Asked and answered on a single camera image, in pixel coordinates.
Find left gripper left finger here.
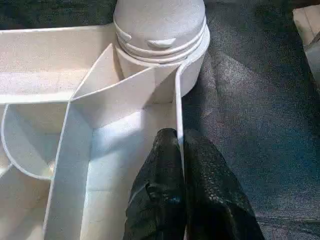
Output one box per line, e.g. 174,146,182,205
122,128,187,240

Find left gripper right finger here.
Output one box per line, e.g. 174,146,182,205
182,129,266,240

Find white plastic table leg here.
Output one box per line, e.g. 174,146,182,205
113,0,207,63

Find white plastic table top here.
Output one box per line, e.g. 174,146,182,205
0,22,211,240

